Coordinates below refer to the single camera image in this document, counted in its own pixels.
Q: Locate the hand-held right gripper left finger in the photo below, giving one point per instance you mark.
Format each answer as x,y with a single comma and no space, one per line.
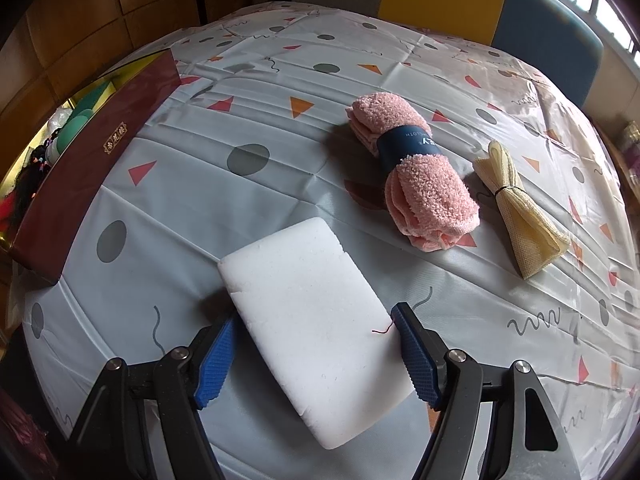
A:
215,365

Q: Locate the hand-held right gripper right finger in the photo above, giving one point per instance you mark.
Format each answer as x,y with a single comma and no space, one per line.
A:
417,360

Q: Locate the white foam sponge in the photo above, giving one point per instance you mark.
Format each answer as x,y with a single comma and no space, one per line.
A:
310,320

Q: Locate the pink towel with blue band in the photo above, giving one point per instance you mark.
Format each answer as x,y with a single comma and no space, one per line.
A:
430,195

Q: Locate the cream towel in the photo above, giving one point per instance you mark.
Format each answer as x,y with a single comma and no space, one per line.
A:
525,230

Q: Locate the dark red box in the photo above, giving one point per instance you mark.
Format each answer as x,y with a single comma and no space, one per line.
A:
100,150

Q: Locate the green silicone lid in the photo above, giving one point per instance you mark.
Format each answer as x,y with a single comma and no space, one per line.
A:
72,132

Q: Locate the dark pink cloth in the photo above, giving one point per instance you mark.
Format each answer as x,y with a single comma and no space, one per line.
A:
22,427

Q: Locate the green foam block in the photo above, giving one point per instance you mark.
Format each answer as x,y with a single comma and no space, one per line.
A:
95,97

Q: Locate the grey yellow blue headboard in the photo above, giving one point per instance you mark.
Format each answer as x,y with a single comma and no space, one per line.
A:
440,0

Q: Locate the wooden wardrobe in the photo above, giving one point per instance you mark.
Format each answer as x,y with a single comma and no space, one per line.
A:
100,10

